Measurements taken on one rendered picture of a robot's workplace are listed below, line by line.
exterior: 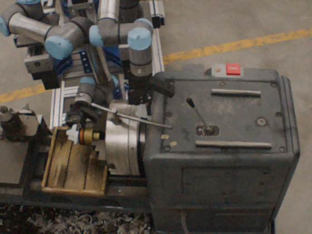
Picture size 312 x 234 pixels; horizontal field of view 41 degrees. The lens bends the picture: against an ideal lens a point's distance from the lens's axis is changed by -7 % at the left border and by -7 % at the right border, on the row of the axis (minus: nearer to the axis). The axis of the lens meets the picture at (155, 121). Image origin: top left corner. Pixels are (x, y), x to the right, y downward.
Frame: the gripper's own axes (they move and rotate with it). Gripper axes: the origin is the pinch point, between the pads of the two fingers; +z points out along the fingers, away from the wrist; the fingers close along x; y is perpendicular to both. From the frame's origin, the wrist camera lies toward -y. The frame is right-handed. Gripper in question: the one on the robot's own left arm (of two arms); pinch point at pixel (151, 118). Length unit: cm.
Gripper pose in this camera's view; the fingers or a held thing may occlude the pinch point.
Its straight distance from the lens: 159.9
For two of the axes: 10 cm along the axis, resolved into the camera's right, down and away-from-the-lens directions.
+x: -0.9, 6.2, -7.8
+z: 0.5, 7.8, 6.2
